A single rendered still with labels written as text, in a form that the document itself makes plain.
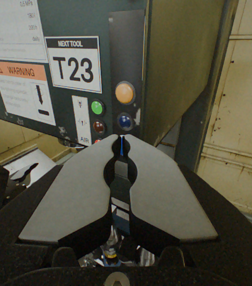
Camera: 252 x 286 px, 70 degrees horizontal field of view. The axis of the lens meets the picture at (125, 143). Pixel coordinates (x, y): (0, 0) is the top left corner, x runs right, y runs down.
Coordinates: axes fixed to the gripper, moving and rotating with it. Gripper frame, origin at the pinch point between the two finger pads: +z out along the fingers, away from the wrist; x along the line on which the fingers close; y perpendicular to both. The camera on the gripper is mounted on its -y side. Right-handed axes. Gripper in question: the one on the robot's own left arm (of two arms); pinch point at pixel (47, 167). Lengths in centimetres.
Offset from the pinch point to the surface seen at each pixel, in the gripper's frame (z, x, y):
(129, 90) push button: -5.0, 30.4, -27.3
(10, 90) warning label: -4.4, 2.6, -23.9
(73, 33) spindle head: -4.0, 21.5, -33.5
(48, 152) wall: 67, -101, 67
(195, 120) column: 62, 30, 3
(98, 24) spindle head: -3.9, 25.6, -34.4
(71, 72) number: -4.3, 20.3, -28.6
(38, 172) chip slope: 40, -80, 64
